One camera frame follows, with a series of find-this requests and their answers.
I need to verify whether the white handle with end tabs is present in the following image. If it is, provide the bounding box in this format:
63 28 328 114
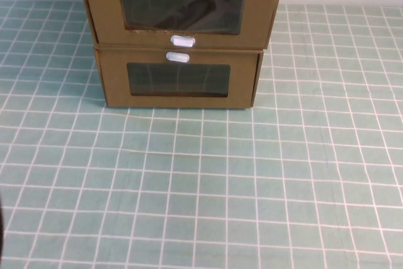
170 33 196 48

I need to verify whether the white oval plastic handle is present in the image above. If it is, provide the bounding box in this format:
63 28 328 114
166 50 191 63

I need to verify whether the green white checked tablecloth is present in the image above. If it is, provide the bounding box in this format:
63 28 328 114
0 0 403 269

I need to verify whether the cardboard drawer with window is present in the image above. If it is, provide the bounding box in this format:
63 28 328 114
94 45 264 110
78 0 281 50

